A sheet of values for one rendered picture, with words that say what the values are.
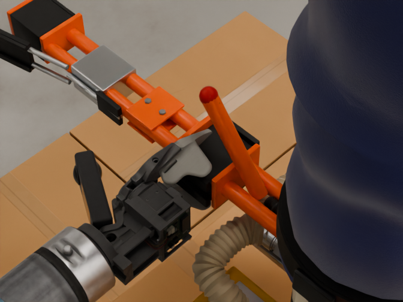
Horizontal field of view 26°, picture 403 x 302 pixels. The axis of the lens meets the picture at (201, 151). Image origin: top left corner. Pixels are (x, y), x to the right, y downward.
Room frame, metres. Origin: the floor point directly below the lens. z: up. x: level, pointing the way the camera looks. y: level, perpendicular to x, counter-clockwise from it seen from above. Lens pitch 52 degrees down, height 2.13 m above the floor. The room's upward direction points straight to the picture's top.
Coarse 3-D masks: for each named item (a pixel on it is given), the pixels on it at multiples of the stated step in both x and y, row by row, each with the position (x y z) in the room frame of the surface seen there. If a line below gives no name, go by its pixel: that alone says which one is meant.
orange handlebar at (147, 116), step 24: (48, 48) 0.88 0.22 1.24; (96, 48) 0.88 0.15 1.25; (120, 96) 0.79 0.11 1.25; (144, 96) 0.78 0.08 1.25; (168, 96) 0.78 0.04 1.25; (144, 120) 0.74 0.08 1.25; (168, 120) 0.76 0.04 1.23; (192, 120) 0.74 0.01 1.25; (168, 144) 0.71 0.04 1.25; (240, 192) 0.63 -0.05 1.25; (264, 216) 0.59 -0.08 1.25
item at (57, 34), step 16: (32, 0) 0.97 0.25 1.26; (48, 0) 0.96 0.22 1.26; (16, 16) 0.93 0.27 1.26; (32, 16) 0.93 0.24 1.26; (48, 16) 0.93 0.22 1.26; (64, 16) 0.93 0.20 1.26; (80, 16) 0.93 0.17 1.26; (16, 32) 0.93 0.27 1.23; (32, 32) 0.90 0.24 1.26; (48, 32) 0.90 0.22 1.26; (64, 32) 0.91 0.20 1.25; (64, 48) 0.90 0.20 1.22
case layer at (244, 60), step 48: (192, 48) 1.58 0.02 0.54; (240, 48) 1.58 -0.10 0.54; (192, 96) 1.41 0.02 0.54; (240, 96) 1.41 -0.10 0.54; (288, 96) 1.41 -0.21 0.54; (96, 144) 1.26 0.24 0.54; (144, 144) 1.26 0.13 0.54; (288, 144) 1.26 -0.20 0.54; (0, 192) 1.13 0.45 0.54; (48, 192) 1.13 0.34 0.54; (0, 240) 1.00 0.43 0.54; (48, 240) 1.00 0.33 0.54
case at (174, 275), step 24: (240, 216) 0.80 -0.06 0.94; (192, 240) 0.75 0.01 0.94; (168, 264) 0.71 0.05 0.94; (192, 264) 0.71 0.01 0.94; (240, 264) 0.71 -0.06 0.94; (264, 264) 0.71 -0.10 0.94; (144, 288) 0.66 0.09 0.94; (168, 288) 0.66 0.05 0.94; (192, 288) 0.66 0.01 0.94; (264, 288) 0.66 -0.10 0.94; (288, 288) 0.66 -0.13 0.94
